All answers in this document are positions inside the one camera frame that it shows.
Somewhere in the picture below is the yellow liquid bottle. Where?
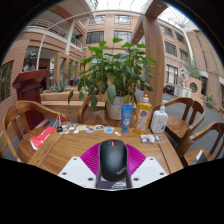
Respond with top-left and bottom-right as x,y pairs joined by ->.
133,94 -> 153,135

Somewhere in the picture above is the dark flat book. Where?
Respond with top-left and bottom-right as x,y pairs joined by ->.
194,149 -> 214,167

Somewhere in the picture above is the dark bust statue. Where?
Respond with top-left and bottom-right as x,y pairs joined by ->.
22,49 -> 38,73

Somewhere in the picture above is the wooden round-back chair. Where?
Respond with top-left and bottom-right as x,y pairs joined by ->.
153,97 -> 207,148
176,121 -> 224,168
77,94 -> 108,125
1,99 -> 69,164

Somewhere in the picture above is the white pump bottle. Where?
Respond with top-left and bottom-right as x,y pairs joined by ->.
149,105 -> 169,134

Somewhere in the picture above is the blue tube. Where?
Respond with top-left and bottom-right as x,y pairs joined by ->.
120,103 -> 134,134

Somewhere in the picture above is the dark red wooden podium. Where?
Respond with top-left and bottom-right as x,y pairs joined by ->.
12,69 -> 48,131

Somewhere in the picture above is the red white bag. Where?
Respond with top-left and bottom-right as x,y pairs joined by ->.
29,125 -> 58,151

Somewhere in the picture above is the spiky green agave plant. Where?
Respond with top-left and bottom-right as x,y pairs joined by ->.
49,78 -> 70,94

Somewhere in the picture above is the clear plastic packet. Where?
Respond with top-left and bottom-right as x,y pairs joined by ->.
139,133 -> 166,144

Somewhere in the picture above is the green potted plant white pot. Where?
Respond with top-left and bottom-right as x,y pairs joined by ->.
67,37 -> 158,121

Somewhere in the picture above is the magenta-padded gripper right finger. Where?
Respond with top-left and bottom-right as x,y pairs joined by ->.
127,143 -> 169,190

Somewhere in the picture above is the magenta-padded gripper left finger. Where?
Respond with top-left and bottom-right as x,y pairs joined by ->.
57,142 -> 100,190

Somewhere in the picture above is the black computer mouse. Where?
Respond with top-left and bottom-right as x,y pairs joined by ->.
98,139 -> 129,183

